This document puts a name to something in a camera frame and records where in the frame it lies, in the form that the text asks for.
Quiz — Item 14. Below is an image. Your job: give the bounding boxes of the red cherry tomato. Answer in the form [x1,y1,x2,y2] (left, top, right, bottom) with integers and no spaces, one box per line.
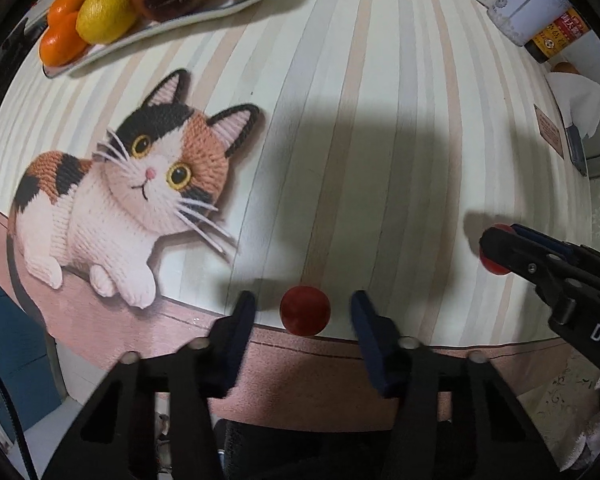
[479,223,516,275]
[279,286,332,337]

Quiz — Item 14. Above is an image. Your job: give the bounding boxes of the yellow lemon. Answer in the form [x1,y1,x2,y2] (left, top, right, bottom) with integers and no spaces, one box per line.
[76,0,140,44]

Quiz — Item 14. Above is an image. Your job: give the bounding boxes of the small orange tangerine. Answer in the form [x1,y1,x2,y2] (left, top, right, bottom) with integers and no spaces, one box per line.
[46,0,85,27]

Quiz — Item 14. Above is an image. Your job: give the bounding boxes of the small brown card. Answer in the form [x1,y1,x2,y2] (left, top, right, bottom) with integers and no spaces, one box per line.
[534,105,564,158]

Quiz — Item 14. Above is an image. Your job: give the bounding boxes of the white tissue pack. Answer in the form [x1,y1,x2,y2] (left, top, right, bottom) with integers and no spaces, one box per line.
[546,72,600,177]

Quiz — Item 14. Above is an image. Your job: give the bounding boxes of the brown round fruit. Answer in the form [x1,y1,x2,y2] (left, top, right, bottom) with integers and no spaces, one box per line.
[550,62,579,75]

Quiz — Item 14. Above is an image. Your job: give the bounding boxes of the blue cabinet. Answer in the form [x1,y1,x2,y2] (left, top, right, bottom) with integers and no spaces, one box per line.
[0,287,61,430]

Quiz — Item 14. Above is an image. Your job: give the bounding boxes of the striped cat print mat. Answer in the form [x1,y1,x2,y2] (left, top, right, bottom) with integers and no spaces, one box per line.
[0,0,594,434]

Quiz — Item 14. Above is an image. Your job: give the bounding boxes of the dark sauce bottle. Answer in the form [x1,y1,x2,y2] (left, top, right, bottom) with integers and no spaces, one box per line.
[524,8,591,64]

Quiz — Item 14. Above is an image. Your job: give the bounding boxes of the silver gas canister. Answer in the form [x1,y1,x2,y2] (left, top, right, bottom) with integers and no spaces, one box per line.
[486,0,571,47]

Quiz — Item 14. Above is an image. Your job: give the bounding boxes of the oval floral ceramic plate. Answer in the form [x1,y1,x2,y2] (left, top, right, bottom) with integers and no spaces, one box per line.
[40,0,300,79]

